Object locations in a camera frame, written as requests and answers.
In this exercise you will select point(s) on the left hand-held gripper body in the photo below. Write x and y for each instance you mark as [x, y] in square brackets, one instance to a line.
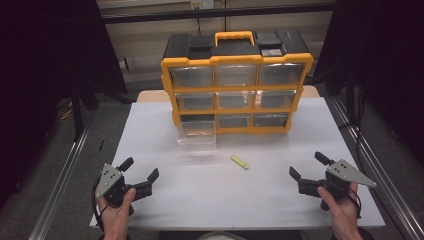
[111, 181]

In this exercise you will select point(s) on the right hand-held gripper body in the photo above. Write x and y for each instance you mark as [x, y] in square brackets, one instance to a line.
[340, 181]

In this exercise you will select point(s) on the white table cover sheet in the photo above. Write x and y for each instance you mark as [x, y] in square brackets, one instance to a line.
[266, 186]

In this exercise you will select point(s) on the group of clear cabinet drawers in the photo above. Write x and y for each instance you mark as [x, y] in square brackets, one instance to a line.
[236, 100]

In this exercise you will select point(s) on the white wall outlet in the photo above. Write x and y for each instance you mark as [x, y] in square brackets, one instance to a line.
[202, 4]

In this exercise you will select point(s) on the clear plastic storage drawer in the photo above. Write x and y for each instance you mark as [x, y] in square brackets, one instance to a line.
[197, 133]

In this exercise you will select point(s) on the aluminium frame rail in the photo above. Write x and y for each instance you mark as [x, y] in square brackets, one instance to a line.
[63, 173]
[376, 160]

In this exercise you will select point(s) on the small black floor object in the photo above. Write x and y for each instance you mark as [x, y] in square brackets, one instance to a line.
[101, 145]

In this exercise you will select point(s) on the person's left hand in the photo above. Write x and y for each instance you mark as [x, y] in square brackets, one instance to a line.
[116, 216]

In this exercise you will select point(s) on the yellow black drawer organizer cabinet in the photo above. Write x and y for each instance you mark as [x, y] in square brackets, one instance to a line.
[233, 50]

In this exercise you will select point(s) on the person's right hand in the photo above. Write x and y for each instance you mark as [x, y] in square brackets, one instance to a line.
[341, 213]

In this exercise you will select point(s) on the black curtain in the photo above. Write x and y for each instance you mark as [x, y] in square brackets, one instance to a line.
[43, 73]
[383, 66]

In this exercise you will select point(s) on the black horizontal frame bar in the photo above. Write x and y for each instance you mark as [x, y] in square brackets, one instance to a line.
[213, 13]

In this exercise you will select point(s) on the small yellow-green marker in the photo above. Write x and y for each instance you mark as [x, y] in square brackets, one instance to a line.
[239, 162]

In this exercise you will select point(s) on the black metal stand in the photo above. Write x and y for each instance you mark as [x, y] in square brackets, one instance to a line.
[77, 113]

